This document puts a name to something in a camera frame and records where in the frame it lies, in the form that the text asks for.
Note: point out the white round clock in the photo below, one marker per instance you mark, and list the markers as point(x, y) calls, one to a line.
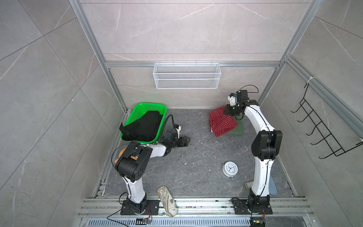
point(230, 169)

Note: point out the red polka dot skirt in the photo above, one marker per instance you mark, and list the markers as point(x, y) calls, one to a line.
point(220, 123)

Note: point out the green plastic basket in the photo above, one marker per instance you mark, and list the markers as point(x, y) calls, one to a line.
point(141, 108)

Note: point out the beige small remote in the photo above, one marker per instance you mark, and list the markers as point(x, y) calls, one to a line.
point(249, 185)

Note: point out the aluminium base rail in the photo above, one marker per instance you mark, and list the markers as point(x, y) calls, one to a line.
point(197, 212)

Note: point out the blue grey insole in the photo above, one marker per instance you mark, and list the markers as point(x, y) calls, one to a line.
point(272, 187)

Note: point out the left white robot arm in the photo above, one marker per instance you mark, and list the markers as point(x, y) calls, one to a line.
point(130, 161)

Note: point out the patterned beige shoe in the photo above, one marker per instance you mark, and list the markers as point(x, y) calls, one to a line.
point(167, 201)

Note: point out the white wire mesh basket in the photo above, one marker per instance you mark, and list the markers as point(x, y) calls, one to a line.
point(186, 75)

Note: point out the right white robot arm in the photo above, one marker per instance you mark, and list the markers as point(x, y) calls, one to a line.
point(265, 148)

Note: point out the black wall hook rack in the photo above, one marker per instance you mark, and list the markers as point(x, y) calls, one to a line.
point(319, 126)

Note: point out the orange plush toy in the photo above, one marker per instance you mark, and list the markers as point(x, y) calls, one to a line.
point(118, 153)

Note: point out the black skirt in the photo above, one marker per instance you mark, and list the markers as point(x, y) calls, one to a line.
point(144, 129)

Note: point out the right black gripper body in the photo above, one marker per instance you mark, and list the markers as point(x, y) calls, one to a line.
point(232, 110)

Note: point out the green skirt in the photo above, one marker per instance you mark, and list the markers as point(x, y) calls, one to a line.
point(239, 129)

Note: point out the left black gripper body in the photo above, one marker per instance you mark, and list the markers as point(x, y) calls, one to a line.
point(179, 143)

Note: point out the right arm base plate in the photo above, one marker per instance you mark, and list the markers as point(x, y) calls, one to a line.
point(241, 207)

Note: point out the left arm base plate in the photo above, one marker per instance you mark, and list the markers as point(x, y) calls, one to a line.
point(131, 208)

